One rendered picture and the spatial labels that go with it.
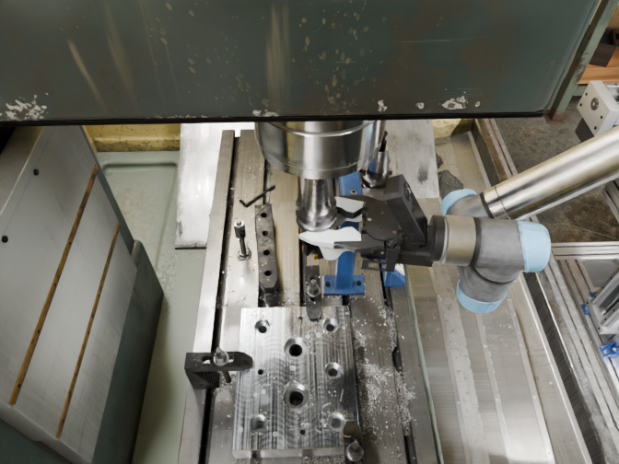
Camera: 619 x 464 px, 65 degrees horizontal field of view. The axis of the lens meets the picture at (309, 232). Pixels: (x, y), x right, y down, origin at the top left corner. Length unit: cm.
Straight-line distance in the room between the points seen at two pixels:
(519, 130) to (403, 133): 158
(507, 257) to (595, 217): 217
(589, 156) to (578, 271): 146
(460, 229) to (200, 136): 121
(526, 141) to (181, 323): 236
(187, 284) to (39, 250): 79
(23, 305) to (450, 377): 94
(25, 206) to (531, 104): 67
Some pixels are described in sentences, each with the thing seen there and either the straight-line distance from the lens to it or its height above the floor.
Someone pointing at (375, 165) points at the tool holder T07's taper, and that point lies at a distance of 95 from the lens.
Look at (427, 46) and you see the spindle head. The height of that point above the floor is 170.
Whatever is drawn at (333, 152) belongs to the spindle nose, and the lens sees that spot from 54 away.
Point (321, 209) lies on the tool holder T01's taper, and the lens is 69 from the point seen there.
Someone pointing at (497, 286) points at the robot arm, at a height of 126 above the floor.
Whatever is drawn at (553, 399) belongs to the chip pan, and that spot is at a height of 67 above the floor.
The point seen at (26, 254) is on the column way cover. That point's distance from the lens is 82.
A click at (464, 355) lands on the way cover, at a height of 74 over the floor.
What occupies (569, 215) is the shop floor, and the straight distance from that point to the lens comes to 286.
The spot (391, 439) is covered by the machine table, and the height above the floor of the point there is 90.
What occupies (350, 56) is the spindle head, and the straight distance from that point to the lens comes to 42.
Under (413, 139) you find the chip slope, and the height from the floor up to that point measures 78.
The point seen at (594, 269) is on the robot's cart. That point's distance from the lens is 238.
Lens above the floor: 190
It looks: 51 degrees down
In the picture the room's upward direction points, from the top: straight up
